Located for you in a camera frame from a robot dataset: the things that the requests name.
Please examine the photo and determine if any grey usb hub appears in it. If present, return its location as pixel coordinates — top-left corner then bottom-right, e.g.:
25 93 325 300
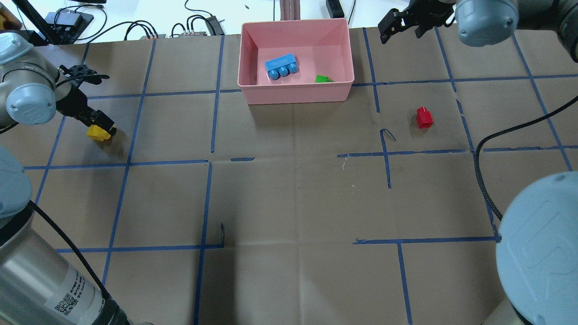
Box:
171 31 208 38
139 33 167 40

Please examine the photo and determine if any black power adapter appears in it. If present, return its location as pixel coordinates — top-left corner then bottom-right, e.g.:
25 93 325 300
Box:
325 0 345 19

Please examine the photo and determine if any green toy block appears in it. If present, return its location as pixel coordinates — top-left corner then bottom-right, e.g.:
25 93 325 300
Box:
314 74 334 83

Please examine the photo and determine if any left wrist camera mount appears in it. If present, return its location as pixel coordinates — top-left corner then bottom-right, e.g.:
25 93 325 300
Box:
56 65 110 87

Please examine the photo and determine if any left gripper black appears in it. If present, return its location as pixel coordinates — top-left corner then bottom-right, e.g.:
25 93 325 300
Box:
56 83 117 136

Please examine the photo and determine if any aluminium frame post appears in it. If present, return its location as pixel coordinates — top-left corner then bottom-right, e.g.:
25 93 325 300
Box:
279 0 301 21

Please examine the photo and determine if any pink plastic box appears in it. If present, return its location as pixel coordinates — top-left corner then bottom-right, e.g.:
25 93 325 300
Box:
237 18 354 105

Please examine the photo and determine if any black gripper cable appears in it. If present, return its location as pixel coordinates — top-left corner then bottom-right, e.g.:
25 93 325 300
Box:
474 97 578 222

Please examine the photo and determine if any yellow toy block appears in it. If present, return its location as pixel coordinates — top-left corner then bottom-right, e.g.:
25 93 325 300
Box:
85 125 112 142

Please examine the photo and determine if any red toy block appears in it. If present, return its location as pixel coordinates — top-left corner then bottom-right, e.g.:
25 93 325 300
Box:
416 107 434 129

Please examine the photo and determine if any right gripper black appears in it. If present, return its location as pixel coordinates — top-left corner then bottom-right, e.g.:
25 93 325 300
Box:
378 0 456 44

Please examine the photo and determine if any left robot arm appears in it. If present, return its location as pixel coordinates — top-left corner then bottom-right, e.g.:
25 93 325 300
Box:
0 32 133 325

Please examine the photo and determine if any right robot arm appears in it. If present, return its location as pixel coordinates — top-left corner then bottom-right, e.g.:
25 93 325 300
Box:
378 0 577 325

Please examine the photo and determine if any blue toy block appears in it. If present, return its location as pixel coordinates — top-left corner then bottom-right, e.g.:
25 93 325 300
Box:
264 53 299 80

